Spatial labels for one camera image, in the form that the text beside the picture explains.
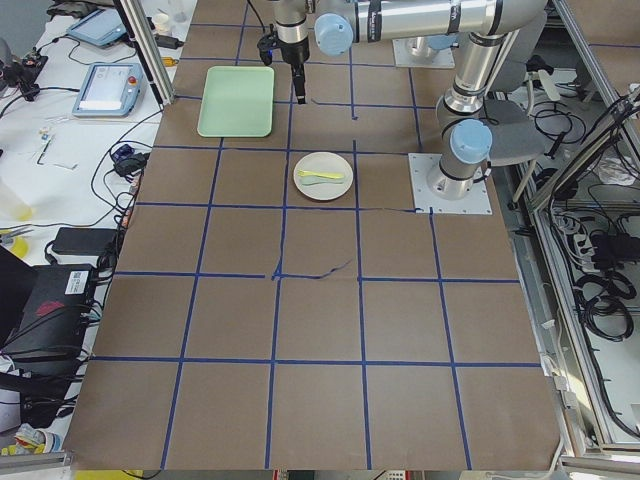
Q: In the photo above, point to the grey office chair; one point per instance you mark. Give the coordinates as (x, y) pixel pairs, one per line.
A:
(516, 140)

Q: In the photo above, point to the wrist camera blue light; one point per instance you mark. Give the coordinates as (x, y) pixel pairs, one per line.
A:
(265, 46)

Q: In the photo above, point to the yellow plastic fork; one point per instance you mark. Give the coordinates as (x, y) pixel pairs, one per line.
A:
(333, 175)

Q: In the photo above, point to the teach pendant near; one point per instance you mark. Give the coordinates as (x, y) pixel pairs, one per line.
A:
(109, 90)

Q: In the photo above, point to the mint green tray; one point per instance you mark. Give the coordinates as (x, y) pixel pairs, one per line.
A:
(237, 102)

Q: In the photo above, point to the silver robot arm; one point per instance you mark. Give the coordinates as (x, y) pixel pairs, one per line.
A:
(482, 26)
(292, 38)

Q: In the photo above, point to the black power brick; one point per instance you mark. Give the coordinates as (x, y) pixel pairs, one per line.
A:
(83, 241)

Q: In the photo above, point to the black computer box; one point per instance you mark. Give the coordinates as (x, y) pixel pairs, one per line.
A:
(49, 337)

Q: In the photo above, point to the white round plate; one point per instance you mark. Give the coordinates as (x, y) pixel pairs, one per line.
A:
(323, 162)

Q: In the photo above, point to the brown paper table cover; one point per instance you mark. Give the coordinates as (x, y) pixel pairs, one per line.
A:
(251, 327)

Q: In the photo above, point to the teach pendant far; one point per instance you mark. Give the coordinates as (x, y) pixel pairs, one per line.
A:
(101, 28)

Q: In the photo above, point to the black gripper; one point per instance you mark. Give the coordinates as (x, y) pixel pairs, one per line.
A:
(294, 52)

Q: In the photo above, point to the teach pendant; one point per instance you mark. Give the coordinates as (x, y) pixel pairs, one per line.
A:
(101, 28)
(109, 90)

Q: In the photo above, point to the aluminium frame post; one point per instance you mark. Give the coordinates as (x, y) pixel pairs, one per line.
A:
(137, 26)

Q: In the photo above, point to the light green plastic spoon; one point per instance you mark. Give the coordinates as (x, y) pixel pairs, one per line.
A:
(308, 181)

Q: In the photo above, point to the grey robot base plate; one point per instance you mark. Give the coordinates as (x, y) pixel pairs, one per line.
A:
(435, 193)

